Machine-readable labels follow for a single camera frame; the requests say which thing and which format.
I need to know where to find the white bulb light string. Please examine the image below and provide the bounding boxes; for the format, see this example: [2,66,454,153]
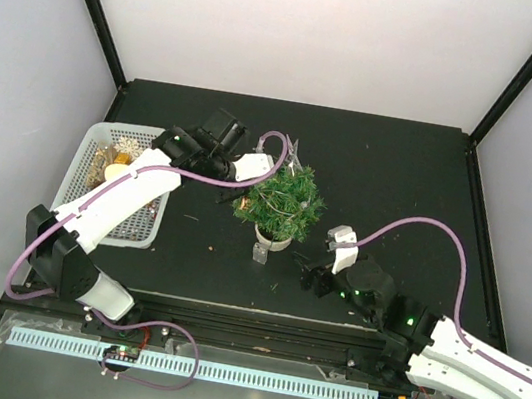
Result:
[248,187,316,271]

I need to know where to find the small green christmas tree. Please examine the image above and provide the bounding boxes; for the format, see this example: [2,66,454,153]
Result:
[232,166,327,252]

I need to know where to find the copper bell ornament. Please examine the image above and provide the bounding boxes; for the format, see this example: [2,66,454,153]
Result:
[238,197,249,210]

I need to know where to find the silver red star ornament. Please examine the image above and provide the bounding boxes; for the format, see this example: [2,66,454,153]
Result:
[284,135,303,177]

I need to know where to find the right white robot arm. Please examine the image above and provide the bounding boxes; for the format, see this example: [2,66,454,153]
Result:
[294,253,532,399]

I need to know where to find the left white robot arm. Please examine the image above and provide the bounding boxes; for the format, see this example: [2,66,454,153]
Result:
[5,110,274,338]

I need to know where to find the white snowflake ornament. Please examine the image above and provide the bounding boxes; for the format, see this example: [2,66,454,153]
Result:
[113,136,145,160]

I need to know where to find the white round wooden ornament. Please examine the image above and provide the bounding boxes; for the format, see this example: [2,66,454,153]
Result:
[103,162,128,182]

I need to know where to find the white plastic basket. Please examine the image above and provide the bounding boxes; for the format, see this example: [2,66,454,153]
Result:
[51,122,169,249]

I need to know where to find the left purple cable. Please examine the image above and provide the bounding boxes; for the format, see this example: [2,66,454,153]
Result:
[0,92,292,351]

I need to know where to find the purple cable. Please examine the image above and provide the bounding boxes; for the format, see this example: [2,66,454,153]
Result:
[0,92,292,351]
[321,204,532,389]

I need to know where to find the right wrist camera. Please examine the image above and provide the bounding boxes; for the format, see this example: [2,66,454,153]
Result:
[326,225,359,275]

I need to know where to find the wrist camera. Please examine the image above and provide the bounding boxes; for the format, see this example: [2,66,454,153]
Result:
[232,153,274,182]
[326,225,359,275]

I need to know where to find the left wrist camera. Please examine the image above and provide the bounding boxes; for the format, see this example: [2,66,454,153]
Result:
[232,153,274,182]

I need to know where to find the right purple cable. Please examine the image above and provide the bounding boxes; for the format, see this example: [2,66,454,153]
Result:
[321,204,532,389]

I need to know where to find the light blue cable duct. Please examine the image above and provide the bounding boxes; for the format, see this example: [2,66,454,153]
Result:
[6,327,378,399]

